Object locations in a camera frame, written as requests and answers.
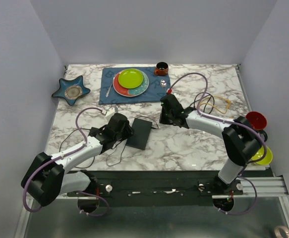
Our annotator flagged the black ethernet cable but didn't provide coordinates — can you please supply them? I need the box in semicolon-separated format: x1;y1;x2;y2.
193;93;216;112

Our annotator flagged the red and teal plate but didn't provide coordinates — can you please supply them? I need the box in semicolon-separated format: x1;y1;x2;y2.
113;71;150;97

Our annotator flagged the silver spoon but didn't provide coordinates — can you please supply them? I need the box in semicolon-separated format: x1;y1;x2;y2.
160;79;167;89

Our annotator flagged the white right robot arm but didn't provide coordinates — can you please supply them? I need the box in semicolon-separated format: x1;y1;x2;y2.
160;94;267;194

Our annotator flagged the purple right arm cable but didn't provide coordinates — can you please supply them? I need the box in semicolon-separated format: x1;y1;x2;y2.
167;72;270;216

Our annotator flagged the brown small cup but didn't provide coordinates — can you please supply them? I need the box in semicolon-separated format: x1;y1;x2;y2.
154;62;169;76

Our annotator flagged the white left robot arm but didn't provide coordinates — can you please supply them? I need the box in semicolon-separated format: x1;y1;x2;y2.
21;113;134;207

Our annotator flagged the green plate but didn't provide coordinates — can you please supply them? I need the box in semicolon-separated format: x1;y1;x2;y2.
118;68;144;89

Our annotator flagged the black network switch box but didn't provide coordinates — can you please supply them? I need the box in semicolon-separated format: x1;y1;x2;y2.
126;119;152;150

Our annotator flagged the blue cloth placemat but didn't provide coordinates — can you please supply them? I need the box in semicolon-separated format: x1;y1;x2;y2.
99;66;171;105

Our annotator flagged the yellow ethernet cable one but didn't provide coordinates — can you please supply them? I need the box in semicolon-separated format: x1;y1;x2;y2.
199;96;233;115

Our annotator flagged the red skull pattern mug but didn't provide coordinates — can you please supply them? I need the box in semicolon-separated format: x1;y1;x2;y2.
246;111;268;142

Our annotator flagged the black mains plug cable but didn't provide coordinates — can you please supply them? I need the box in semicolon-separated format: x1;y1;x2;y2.
59;128;95;169

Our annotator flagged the blue star shaped dish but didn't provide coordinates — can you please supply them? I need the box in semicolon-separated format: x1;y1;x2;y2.
52;75;91;106

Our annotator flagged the green bowl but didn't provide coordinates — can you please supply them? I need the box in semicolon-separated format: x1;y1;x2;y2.
250;145;273;166

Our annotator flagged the thin black adapter output cable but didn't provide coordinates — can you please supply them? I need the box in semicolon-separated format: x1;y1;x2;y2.
106;116;160;167

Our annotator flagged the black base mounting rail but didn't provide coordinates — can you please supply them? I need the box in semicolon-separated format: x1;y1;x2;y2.
36;170;244;208

